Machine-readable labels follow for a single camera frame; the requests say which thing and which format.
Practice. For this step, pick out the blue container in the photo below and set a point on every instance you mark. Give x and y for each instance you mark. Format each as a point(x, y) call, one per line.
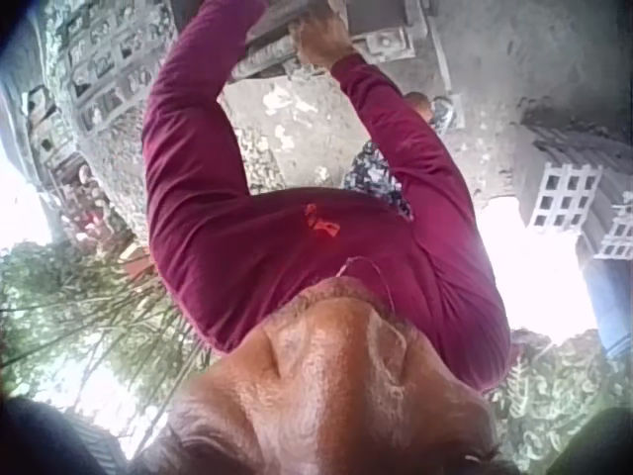
point(610, 307)

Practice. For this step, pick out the wall of hollow concrete blocks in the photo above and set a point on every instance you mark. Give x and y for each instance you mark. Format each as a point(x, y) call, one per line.
point(106, 64)

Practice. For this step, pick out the green leafy plants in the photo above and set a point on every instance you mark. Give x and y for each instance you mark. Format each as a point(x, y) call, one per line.
point(559, 391)
point(74, 316)

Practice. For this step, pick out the gravel heap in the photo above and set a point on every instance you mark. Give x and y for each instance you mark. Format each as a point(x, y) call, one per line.
point(259, 161)

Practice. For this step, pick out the stack of grey hollow blocks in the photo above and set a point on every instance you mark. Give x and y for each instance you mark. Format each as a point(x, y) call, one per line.
point(569, 193)

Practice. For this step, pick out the person's right hand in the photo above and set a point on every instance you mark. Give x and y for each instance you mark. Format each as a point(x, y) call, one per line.
point(329, 39)

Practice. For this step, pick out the reddish rubble heap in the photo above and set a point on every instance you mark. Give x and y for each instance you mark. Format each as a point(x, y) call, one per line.
point(94, 208)

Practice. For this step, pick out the grey hollow concrete block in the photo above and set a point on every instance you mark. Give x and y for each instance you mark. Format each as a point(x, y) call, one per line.
point(381, 29)

